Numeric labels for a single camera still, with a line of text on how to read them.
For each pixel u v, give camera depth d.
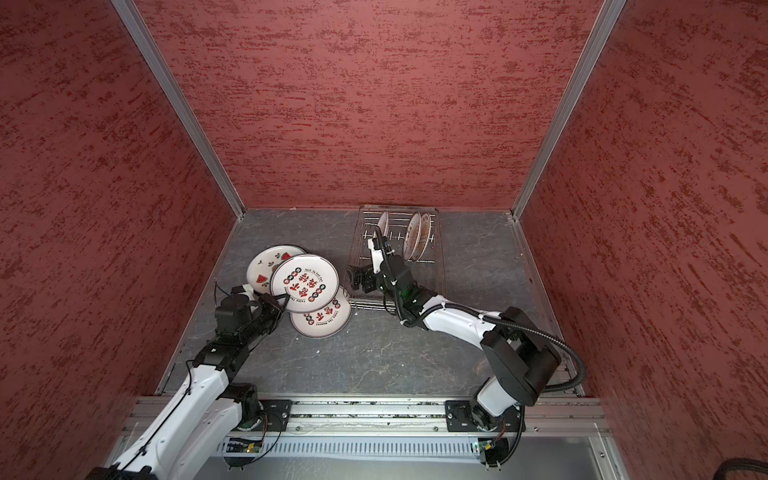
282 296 0.82
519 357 0.44
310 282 0.87
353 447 0.71
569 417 0.76
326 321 0.90
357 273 0.73
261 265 1.01
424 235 0.96
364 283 0.74
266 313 0.72
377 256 0.73
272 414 0.74
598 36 0.74
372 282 0.74
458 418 0.74
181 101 0.87
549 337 0.41
